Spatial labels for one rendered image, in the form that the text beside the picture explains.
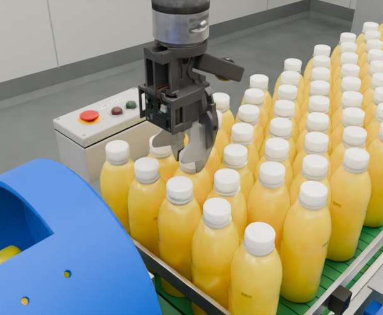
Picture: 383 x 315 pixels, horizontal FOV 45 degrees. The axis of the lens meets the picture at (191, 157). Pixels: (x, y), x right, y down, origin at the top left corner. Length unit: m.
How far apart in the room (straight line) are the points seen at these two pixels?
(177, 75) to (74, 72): 3.16
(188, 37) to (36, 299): 0.35
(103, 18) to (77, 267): 3.41
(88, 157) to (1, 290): 0.46
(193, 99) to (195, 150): 0.09
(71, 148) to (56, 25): 2.77
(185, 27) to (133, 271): 0.30
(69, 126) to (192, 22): 0.37
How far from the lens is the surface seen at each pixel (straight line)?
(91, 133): 0.85
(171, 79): 0.62
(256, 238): 0.60
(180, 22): 0.60
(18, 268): 0.45
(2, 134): 3.22
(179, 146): 0.75
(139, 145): 0.93
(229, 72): 0.70
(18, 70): 3.60
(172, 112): 0.62
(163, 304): 0.80
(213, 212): 0.64
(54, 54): 3.68
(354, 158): 0.79
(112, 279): 0.47
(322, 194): 0.69
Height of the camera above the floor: 1.52
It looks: 34 degrees down
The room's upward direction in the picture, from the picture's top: straight up
